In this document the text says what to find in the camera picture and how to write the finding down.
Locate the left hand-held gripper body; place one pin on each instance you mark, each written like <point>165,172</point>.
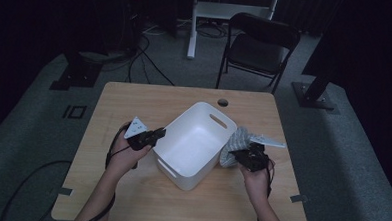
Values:
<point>141,139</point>

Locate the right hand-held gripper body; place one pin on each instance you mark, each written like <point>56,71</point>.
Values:
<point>255,158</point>

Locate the grey fluffy cloth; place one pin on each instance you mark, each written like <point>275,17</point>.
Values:
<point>237,142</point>

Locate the white plastic bin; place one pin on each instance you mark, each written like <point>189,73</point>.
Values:
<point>194,147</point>

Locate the person's right hand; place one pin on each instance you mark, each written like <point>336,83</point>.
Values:
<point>257,185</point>

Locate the person's left hand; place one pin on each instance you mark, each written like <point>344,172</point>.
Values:
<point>122,159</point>

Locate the black metal stand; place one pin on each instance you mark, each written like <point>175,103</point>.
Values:
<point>315,94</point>

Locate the black metal stand base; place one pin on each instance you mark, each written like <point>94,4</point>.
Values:
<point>77,75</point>

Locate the black folding chair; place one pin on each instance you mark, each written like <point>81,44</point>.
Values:
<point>258,51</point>

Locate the white desk frame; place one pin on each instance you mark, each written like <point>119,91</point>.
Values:
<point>218,9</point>

